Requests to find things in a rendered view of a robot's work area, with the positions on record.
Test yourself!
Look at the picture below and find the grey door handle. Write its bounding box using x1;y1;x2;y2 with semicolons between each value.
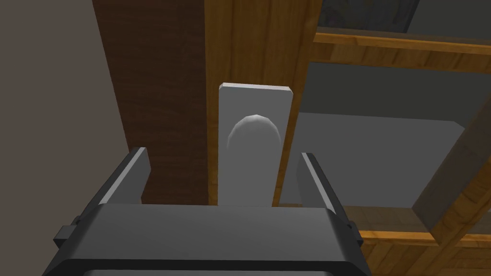
217;82;294;207

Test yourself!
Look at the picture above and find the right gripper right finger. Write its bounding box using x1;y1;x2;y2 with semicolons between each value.
296;152;351;224

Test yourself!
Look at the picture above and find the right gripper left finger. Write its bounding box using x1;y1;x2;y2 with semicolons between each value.
78;147;152;225

